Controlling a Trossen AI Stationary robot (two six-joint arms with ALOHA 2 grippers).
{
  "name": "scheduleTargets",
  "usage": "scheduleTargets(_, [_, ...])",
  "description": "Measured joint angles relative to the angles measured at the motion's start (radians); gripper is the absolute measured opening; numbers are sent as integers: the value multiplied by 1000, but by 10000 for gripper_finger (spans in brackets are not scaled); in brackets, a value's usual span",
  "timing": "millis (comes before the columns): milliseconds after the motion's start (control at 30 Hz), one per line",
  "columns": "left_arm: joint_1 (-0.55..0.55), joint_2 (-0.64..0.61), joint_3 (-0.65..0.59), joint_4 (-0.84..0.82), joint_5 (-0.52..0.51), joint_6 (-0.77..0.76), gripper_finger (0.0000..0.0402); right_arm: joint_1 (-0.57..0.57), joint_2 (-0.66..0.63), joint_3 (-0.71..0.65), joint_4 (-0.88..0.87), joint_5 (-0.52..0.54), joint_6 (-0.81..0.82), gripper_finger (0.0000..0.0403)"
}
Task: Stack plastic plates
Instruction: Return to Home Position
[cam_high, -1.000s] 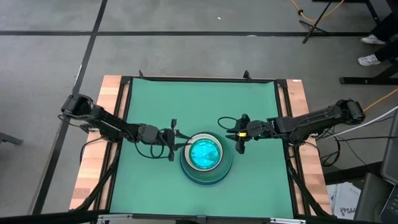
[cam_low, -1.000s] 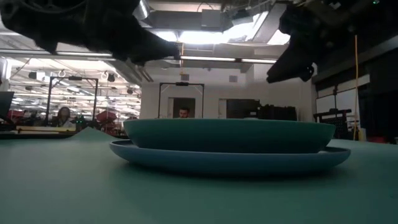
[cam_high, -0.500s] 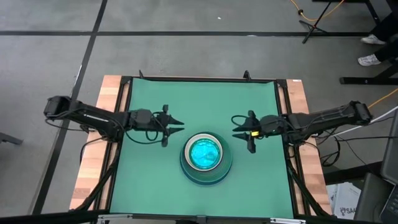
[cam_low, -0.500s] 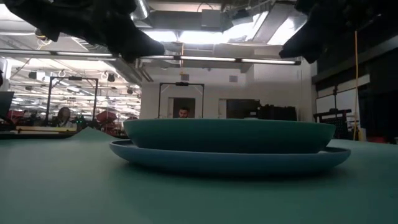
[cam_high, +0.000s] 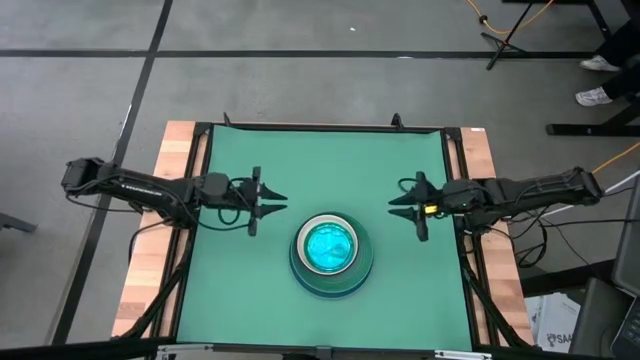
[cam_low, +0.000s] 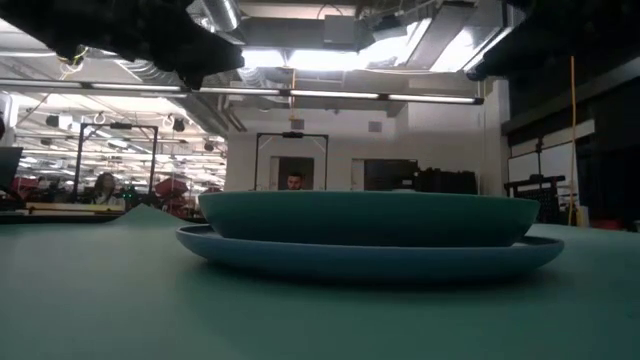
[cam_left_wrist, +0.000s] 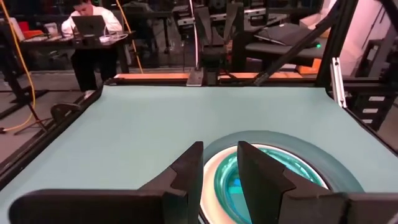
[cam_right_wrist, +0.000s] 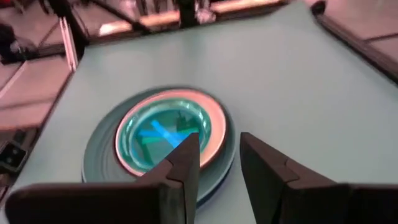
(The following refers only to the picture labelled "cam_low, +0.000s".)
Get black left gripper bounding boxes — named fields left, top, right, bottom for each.
left=149, top=0, right=247, bottom=92

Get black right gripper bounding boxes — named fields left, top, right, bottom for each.
left=464, top=9, right=562, bottom=82

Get teal bowl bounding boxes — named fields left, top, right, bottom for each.
left=198, top=189, right=542, bottom=248

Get large blue plastic plate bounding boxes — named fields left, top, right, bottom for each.
left=175, top=223, right=566, bottom=282

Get white board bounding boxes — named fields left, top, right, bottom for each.
left=507, top=141, right=577, bottom=211

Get long ceiling light bar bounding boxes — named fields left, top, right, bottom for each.
left=0, top=77, right=485, bottom=106

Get red machine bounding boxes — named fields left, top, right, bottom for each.
left=154, top=177, right=190, bottom=202

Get black equipment cart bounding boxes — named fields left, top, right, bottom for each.
left=503, top=174, right=567, bottom=225

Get black cabinet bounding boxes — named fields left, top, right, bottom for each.
left=414, top=168, right=480, bottom=196

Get wooden workbench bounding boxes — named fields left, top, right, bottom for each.
left=0, top=201, right=126, bottom=225

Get dark monitor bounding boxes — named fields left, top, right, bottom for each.
left=0, top=146, right=24, bottom=194

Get silver ventilation duct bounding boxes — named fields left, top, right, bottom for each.
left=187, top=0, right=242, bottom=32

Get black gantry frame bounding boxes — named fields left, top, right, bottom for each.
left=254, top=131, right=330, bottom=192
left=73, top=122, right=160, bottom=206

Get dark wall panel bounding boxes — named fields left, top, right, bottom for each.
left=363, top=158, right=419, bottom=192

